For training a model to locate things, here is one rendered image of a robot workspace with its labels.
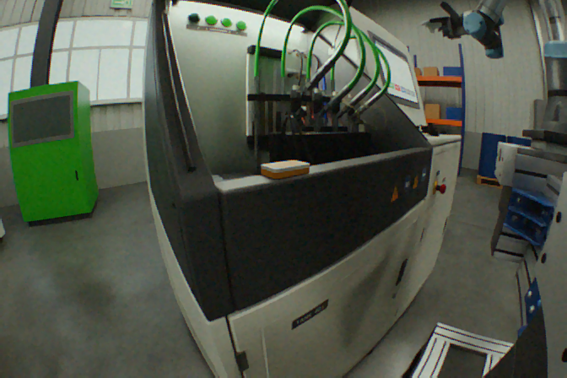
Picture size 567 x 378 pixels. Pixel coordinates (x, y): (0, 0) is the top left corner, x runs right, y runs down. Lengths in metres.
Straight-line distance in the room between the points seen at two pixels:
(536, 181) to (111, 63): 4.76
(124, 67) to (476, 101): 8.08
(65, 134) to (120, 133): 1.62
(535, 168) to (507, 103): 6.46
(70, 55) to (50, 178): 2.29
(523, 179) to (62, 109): 3.29
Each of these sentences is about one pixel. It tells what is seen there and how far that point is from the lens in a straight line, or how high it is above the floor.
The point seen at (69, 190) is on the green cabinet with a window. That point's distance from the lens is 3.02.
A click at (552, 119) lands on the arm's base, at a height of 1.07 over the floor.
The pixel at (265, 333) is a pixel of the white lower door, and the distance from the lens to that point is 0.36.
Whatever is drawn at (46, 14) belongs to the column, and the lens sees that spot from 4.62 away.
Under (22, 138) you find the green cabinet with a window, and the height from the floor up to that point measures 1.05.
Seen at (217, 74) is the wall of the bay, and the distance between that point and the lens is 0.79.
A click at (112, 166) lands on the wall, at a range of 4.36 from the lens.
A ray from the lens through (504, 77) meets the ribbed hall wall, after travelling 7.11.
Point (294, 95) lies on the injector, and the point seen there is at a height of 1.08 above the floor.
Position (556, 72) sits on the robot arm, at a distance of 0.67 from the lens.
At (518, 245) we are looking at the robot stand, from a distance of 0.65.
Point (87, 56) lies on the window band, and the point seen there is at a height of 2.36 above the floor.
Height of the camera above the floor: 1.01
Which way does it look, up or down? 11 degrees down
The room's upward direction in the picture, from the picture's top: straight up
